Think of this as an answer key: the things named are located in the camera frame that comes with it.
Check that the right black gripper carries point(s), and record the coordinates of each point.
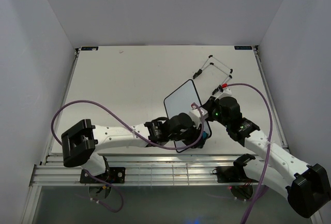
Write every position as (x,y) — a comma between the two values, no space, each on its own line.
(209,105)

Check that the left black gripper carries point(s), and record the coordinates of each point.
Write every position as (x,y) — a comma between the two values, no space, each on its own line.
(197,131)

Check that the blue whiteboard eraser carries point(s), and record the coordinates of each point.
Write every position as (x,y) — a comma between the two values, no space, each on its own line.
(203,139)

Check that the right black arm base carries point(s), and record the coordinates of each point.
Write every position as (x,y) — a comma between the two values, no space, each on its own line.
(231,174)

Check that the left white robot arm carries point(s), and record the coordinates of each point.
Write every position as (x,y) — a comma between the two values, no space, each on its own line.
(82,143)

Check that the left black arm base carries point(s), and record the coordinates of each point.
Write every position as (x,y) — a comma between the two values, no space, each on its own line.
(115,175)

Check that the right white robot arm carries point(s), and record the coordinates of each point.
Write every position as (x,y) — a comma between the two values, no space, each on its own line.
(308,186)

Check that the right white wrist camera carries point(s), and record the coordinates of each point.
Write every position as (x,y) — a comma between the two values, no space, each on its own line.
(223,91)

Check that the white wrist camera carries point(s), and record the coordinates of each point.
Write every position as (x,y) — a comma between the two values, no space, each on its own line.
(223,91)
(197,114)

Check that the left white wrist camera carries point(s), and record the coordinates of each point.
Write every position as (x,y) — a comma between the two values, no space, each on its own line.
(197,114)

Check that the wire whiteboard stand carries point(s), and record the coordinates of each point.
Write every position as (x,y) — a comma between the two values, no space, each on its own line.
(218,68)

